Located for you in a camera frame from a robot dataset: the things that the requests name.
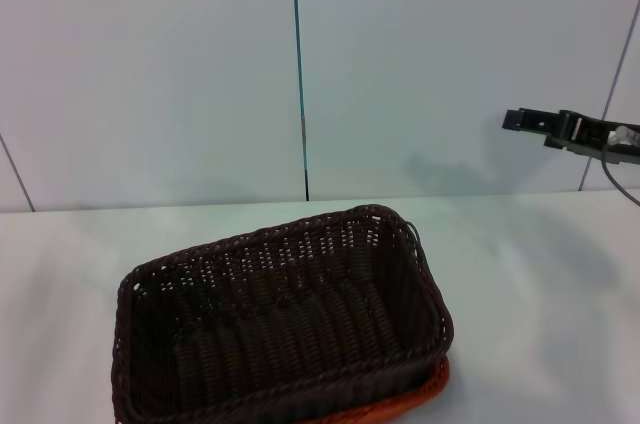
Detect grey right arm cable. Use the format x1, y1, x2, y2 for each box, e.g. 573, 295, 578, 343
599, 126, 640, 206

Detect dark brown woven basket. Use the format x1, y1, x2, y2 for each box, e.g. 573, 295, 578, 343
109, 203, 456, 424

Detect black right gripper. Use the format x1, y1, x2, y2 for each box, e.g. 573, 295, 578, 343
501, 107, 640, 169

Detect orange woven plastic basket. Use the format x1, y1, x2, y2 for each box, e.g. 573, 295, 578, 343
112, 354, 452, 424

